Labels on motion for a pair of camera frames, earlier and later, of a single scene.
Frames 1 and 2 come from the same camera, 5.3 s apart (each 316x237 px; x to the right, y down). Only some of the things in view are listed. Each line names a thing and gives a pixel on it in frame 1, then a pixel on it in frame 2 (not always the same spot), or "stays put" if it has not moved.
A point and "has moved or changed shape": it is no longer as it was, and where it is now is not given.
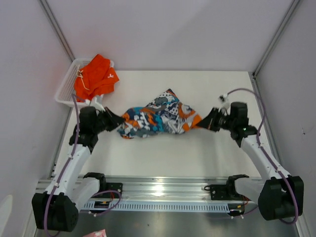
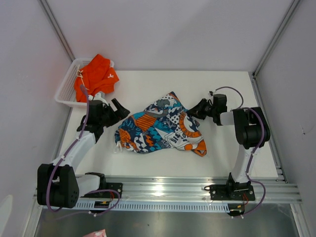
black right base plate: (228, 191) stays put
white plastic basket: (67, 89) stays put
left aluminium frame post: (45, 5) stays put
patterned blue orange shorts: (164, 114) has moved or changed shape
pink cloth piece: (101, 233) stays put
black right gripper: (206, 123) -> (197, 110)
